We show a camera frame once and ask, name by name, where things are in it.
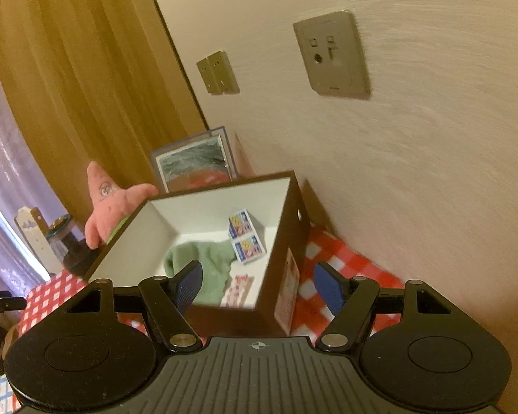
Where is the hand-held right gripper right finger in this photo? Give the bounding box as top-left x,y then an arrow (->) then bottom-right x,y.
313,262 -> 456,353

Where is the small printed card box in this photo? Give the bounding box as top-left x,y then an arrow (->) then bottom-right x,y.
228,210 -> 255,239
233,234 -> 266,265

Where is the pink starfish plush toy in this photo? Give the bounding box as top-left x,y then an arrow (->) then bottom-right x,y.
84,161 -> 160,251

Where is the large beige wall socket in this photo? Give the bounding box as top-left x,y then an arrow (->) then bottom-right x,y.
292,10 -> 371,99

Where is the glass jar with dark lid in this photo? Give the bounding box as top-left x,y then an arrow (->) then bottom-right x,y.
43,215 -> 100,277

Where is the sheer purple curtain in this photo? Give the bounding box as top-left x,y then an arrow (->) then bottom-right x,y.
0,30 -> 70,294

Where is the white wooden chair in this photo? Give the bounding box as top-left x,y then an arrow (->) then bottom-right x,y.
14,206 -> 55,274

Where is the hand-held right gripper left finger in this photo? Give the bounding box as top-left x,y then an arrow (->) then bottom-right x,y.
63,260 -> 204,353

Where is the red white checked tablecloth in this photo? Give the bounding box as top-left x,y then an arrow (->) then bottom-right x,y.
17,220 -> 404,350

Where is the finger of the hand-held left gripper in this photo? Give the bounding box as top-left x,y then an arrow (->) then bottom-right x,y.
0,292 -> 27,313

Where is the flat pink printed packet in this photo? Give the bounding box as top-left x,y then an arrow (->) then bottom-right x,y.
220,274 -> 255,309

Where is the brown cardboard box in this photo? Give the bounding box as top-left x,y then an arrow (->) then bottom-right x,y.
82,170 -> 311,337

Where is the green fleece cloth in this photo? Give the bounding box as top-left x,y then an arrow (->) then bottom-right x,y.
164,241 -> 238,307

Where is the brown wooden panel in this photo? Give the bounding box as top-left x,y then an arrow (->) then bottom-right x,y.
0,0 -> 210,242

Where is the silver picture frame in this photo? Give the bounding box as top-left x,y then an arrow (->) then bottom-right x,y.
150,126 -> 242,195

